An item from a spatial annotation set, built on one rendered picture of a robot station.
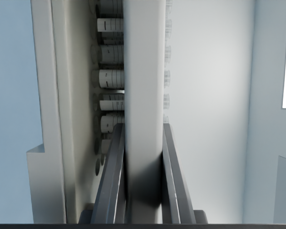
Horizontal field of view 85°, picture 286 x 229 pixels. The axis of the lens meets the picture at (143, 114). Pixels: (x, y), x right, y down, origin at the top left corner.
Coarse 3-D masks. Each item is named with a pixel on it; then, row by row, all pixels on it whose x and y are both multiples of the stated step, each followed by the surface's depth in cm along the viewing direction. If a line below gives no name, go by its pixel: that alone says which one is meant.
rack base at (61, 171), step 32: (32, 0) 7; (64, 0) 7; (64, 32) 7; (64, 64) 7; (96, 64) 12; (64, 96) 8; (64, 128) 8; (32, 160) 8; (64, 160) 8; (96, 160) 12; (32, 192) 8; (64, 192) 8; (96, 192) 12
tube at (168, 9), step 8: (96, 0) 10; (104, 0) 10; (112, 0) 10; (120, 0) 10; (168, 0) 10; (96, 8) 11; (104, 8) 11; (112, 8) 11; (120, 8) 11; (168, 8) 11
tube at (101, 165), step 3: (99, 159) 12; (102, 159) 12; (105, 159) 12; (96, 162) 12; (99, 162) 12; (102, 162) 12; (96, 165) 12; (99, 165) 12; (102, 165) 12; (96, 168) 12; (99, 168) 12; (102, 168) 12; (96, 171) 12; (99, 171) 12; (102, 171) 12; (96, 174) 12; (99, 174) 12
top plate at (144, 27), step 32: (128, 0) 7; (160, 0) 7; (128, 32) 7; (160, 32) 7; (128, 64) 7; (160, 64) 7; (128, 96) 8; (160, 96) 8; (128, 128) 8; (160, 128) 8; (128, 160) 8; (160, 160) 8; (128, 192) 8; (160, 192) 8
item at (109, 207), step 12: (120, 132) 9; (120, 144) 9; (108, 156) 8; (120, 156) 8; (108, 168) 7; (120, 168) 7; (108, 180) 7; (120, 180) 7; (108, 192) 6; (120, 192) 7; (96, 204) 6; (108, 204) 6; (120, 204) 7; (84, 216) 6; (96, 216) 6; (108, 216) 6; (120, 216) 7
